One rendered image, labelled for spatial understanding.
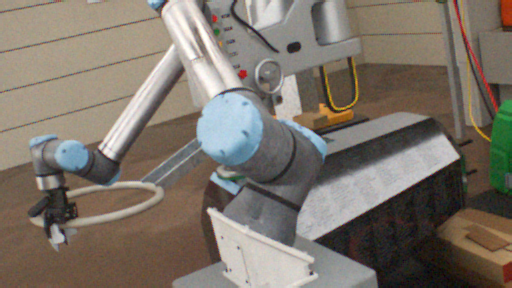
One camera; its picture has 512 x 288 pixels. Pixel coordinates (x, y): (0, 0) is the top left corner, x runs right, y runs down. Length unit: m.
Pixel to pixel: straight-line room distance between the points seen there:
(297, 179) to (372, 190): 1.10
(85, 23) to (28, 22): 0.75
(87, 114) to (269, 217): 7.16
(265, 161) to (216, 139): 0.12
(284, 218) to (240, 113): 0.29
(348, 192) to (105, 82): 6.37
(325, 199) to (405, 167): 0.42
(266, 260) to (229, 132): 0.32
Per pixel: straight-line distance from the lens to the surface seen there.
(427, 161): 2.67
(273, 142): 1.30
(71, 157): 1.82
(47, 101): 8.34
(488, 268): 2.82
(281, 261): 1.40
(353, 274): 1.45
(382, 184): 2.51
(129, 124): 1.86
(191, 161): 2.30
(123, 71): 8.53
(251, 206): 1.39
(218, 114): 1.30
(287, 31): 2.53
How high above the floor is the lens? 1.54
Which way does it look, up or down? 13 degrees down
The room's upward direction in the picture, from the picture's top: 11 degrees counter-clockwise
